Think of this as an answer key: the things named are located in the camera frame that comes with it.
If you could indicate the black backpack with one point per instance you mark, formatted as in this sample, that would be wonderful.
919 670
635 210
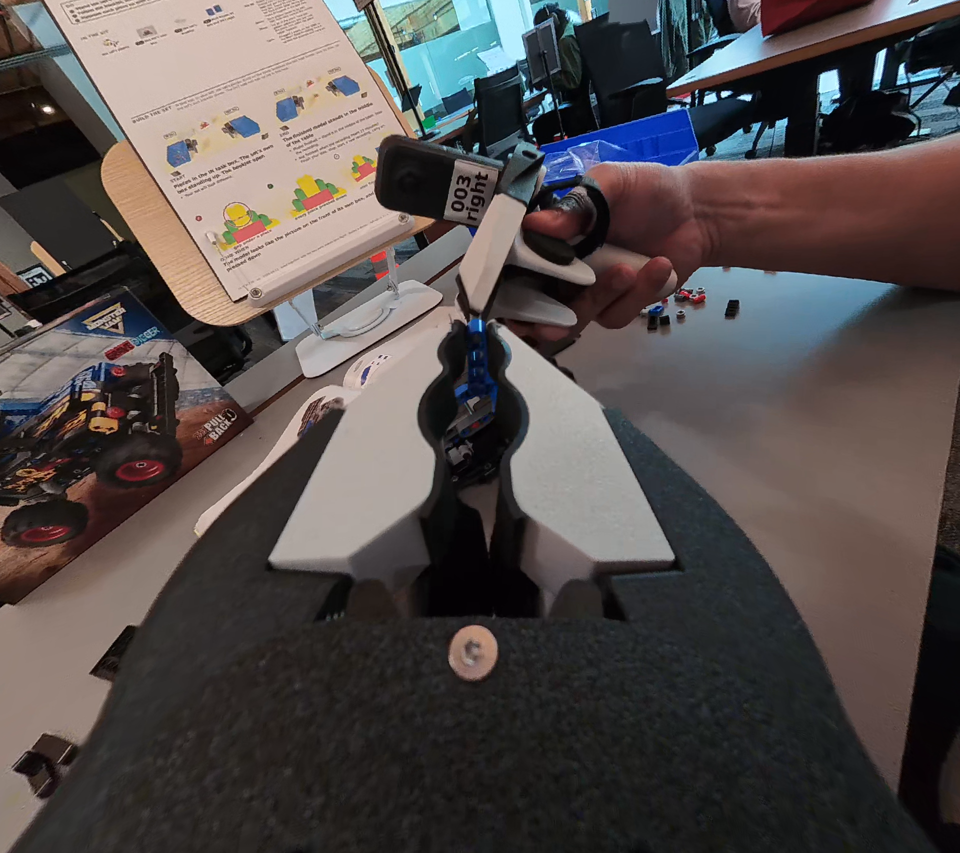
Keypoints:
870 118

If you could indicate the orange striped cone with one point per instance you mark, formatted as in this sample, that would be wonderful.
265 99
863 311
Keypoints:
382 264

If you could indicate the person's right hand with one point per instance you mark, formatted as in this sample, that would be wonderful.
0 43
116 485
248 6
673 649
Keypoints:
660 223

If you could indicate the blue plastic bin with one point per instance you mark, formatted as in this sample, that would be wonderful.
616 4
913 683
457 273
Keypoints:
645 140

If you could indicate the white plastic box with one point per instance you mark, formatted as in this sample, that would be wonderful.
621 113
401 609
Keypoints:
292 320

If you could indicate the open lego instruction booklet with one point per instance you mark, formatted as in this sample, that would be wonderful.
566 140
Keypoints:
285 463

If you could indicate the person's right forearm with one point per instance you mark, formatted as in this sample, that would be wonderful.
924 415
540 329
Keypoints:
825 215

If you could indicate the black and blue lego truck model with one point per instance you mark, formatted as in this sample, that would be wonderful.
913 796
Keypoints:
469 448

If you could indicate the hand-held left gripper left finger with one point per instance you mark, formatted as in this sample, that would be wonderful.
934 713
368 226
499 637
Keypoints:
352 493

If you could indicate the black flat lego plate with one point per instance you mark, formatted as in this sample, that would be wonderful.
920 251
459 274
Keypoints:
112 652

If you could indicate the grey background table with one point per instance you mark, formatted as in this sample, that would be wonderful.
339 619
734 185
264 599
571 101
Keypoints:
750 54

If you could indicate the black lego beam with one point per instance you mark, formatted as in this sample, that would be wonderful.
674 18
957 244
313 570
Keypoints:
45 763

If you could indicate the black office chair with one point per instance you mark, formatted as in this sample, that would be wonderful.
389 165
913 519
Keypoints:
622 73
499 110

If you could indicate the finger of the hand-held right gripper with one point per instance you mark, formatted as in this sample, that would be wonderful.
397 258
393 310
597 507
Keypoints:
491 253

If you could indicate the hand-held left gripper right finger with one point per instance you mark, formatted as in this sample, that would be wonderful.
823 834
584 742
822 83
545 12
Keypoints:
592 493

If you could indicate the blue lego beam piece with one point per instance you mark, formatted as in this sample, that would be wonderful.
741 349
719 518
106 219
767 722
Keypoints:
478 358

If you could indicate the scattered small lego pieces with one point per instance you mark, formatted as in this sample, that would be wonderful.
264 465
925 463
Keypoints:
690 296

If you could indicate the dark computer monitor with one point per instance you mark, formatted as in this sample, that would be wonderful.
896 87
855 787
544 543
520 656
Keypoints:
540 54

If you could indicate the lego set cardboard box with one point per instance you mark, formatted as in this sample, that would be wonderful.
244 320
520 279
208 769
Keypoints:
90 418

